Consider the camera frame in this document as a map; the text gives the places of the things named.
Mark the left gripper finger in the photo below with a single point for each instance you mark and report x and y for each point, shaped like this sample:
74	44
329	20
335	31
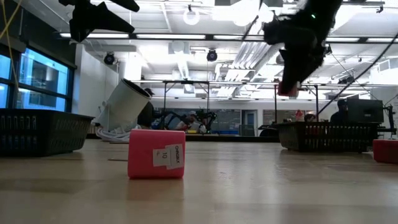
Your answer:
93	23
127	4

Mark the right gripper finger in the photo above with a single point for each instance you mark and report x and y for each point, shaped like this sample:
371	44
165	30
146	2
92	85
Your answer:
295	71

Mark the pink charger with white face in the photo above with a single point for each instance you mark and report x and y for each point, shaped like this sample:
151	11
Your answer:
290	92

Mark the pink charger with paper label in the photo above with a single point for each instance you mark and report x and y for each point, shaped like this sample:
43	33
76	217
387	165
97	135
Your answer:
143	154

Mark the black ceiling spotlight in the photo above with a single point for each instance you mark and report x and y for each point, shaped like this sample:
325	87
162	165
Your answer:
212	55
109	58

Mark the red background object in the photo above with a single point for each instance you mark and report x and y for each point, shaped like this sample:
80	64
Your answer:
298	115

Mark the person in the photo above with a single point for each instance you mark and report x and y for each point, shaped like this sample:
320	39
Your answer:
191	124
146	115
339	113
309	117

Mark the dark-framed window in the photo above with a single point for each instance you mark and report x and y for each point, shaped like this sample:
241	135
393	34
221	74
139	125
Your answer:
43	81

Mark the black computer monitor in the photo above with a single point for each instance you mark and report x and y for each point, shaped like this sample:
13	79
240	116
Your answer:
365	110

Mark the black plastic slotted basket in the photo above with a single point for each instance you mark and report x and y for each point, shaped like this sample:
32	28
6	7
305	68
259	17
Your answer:
37	132
342	138

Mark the black overhead light bar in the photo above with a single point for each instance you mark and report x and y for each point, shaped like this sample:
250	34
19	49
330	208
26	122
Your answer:
208	37

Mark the white cylindrical device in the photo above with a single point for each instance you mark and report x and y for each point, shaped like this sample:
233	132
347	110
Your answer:
124	105

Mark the black monitor stand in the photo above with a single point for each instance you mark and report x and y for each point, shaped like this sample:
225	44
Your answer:
390	119

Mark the black background metal frame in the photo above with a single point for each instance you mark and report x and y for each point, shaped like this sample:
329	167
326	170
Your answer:
186	82
316	102

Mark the black aluminium table frame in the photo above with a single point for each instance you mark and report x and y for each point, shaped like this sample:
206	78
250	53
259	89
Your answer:
236	138

